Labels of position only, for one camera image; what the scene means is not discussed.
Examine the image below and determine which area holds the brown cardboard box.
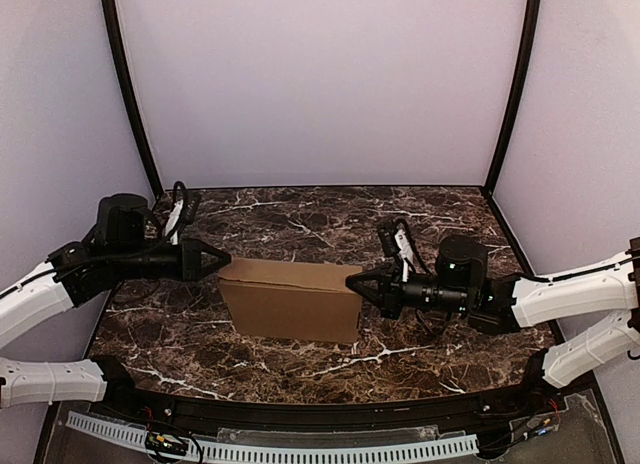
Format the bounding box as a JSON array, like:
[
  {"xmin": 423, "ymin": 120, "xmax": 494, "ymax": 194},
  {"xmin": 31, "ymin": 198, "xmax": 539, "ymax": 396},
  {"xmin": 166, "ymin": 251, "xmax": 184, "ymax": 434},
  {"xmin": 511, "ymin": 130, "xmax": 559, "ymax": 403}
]
[{"xmin": 217, "ymin": 258, "xmax": 362, "ymax": 344}]

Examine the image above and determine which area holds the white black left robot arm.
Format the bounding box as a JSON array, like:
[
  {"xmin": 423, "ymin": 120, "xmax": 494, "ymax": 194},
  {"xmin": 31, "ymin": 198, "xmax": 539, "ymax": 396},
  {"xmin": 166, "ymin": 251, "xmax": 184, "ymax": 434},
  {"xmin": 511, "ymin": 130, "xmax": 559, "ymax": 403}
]
[{"xmin": 1, "ymin": 189, "xmax": 231, "ymax": 408}]

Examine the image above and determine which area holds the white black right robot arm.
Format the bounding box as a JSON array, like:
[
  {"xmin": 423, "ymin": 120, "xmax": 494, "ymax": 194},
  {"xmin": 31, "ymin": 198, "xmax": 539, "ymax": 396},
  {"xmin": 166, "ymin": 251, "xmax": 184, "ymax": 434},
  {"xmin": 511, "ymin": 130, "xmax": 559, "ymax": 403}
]
[{"xmin": 346, "ymin": 235, "xmax": 639, "ymax": 389}]

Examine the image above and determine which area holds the small green circuit board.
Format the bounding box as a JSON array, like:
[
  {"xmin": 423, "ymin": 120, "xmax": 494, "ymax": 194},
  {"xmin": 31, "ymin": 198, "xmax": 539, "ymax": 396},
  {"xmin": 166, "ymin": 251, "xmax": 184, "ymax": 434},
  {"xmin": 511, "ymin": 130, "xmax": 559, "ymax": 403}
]
[{"xmin": 144, "ymin": 432, "xmax": 189, "ymax": 455}]

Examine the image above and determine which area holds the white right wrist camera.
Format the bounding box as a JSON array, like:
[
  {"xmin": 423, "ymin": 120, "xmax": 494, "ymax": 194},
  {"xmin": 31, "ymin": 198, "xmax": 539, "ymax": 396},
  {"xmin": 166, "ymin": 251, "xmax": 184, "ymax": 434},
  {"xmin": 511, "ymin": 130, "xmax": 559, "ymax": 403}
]
[{"xmin": 376, "ymin": 218, "xmax": 418, "ymax": 282}]

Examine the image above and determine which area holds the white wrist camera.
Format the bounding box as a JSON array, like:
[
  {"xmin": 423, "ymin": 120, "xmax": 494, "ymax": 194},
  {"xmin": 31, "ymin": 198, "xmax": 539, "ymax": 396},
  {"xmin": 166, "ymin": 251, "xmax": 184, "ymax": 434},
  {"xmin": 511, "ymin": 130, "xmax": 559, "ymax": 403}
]
[
  {"xmin": 163, "ymin": 181, "xmax": 201, "ymax": 245},
  {"xmin": 376, "ymin": 218, "xmax": 418, "ymax": 282}
]

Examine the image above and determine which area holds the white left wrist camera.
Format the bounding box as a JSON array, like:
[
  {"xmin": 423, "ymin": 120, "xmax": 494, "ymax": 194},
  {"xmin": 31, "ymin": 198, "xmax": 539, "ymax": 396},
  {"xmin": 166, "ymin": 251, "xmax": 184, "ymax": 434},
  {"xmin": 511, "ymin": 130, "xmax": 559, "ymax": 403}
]
[{"xmin": 163, "ymin": 181, "xmax": 201, "ymax": 245}]

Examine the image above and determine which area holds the black front table rail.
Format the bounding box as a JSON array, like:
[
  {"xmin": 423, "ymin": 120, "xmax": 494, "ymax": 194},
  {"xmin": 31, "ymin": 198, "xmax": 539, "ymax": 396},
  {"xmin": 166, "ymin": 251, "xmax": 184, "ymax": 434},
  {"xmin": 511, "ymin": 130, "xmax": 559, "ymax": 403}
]
[{"xmin": 90, "ymin": 386, "xmax": 565, "ymax": 435}]

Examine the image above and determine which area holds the white slotted cable duct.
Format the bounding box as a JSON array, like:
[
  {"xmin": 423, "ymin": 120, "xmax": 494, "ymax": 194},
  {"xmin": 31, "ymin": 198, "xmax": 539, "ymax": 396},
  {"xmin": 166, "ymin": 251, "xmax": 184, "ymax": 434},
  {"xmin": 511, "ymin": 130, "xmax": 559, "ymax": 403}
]
[{"xmin": 66, "ymin": 411, "xmax": 479, "ymax": 463}]

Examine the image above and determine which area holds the black left frame post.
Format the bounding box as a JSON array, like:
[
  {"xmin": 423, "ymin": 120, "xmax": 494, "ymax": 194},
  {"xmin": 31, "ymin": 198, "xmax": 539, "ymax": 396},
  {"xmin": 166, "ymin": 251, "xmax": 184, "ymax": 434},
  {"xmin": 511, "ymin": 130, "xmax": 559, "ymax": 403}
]
[{"xmin": 100, "ymin": 0, "xmax": 164, "ymax": 198}]

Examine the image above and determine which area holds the black frame post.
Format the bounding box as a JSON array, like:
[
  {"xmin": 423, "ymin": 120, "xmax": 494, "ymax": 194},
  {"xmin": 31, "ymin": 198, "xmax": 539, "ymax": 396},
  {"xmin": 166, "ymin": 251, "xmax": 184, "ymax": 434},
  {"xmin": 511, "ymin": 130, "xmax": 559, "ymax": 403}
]
[
  {"xmin": 482, "ymin": 0, "xmax": 541, "ymax": 199},
  {"xmin": 100, "ymin": 0, "xmax": 164, "ymax": 198}
]

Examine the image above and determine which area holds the black right frame post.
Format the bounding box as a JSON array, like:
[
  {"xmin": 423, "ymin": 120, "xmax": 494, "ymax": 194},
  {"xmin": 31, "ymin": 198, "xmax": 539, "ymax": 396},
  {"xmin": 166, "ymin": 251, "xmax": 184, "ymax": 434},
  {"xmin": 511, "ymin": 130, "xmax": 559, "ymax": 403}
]
[{"xmin": 482, "ymin": 0, "xmax": 541, "ymax": 199}]

